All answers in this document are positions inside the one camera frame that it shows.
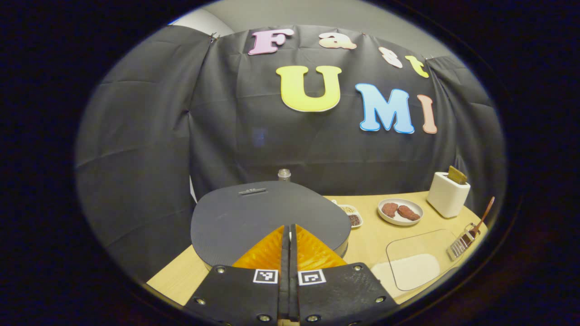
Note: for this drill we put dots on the brown wooden spoon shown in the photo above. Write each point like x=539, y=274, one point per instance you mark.
x=484, y=215

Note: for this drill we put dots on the reddish brown meat piece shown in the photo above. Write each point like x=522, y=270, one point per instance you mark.
x=389, y=209
x=408, y=213

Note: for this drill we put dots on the dark lidded rice cooker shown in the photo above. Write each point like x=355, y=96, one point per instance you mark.
x=240, y=217

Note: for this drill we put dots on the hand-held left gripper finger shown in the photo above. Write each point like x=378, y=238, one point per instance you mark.
x=284, y=258
x=293, y=258

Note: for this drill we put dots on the white toaster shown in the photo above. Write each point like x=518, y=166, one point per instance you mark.
x=446, y=197

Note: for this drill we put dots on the brown bread slice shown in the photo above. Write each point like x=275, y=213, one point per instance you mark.
x=456, y=175

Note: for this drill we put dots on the white round plate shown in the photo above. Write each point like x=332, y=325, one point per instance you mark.
x=401, y=221

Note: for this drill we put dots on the white divided grain dish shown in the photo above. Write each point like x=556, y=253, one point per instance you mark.
x=353, y=217

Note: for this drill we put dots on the black backdrop cloth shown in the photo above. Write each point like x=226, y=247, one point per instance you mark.
x=158, y=136

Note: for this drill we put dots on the small clear glass bottle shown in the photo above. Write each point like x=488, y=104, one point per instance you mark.
x=284, y=175

